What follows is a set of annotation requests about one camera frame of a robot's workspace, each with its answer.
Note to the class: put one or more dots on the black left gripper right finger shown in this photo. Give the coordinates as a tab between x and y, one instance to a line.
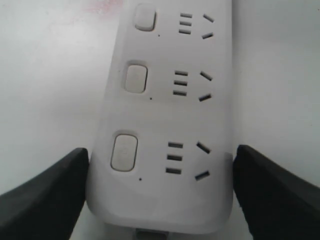
277	204

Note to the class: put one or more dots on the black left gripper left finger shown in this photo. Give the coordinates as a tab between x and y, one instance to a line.
47	207

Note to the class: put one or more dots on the white power strip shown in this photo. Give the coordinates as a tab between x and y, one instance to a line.
162	158

